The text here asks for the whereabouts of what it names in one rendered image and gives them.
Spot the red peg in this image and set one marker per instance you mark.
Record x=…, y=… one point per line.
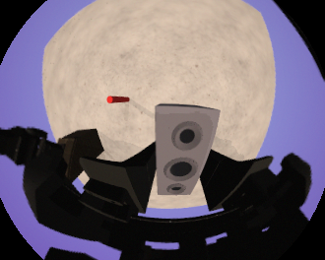
x=111, y=99

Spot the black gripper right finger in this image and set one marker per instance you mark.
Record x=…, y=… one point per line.
x=221, y=176

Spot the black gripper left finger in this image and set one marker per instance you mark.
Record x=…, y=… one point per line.
x=135, y=175

